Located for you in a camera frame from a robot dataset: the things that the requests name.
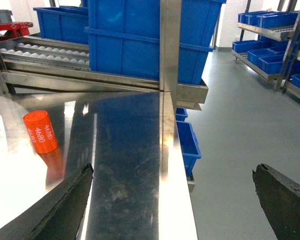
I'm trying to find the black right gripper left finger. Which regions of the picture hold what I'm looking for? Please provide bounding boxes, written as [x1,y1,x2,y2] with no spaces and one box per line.
[0,163,94,240]

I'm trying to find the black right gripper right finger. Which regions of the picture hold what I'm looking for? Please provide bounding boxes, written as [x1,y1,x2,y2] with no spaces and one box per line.
[252,163,300,240]

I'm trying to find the orange cylindrical capacitor 4680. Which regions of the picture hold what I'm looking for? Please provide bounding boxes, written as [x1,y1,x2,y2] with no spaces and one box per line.
[22,110,58,154]

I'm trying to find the blue bin under table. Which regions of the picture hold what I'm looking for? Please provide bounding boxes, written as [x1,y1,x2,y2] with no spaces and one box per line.
[176,121,202,177]

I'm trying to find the steel roller conveyor rack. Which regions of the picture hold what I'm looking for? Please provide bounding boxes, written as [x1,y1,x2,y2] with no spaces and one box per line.
[0,0,209,110]

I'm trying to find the steel shelf rack with bins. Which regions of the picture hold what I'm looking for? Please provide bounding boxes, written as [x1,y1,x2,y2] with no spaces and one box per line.
[231,0,300,99]

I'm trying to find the blue crate behind left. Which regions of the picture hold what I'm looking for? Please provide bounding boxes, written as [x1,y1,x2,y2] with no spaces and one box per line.
[33,6,89,45]

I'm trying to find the large blue plastic crate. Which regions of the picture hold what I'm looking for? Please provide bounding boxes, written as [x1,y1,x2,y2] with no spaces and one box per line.
[84,0,224,85]

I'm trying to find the red metal frame table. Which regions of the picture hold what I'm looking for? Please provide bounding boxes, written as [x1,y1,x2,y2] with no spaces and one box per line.
[0,22,34,42]

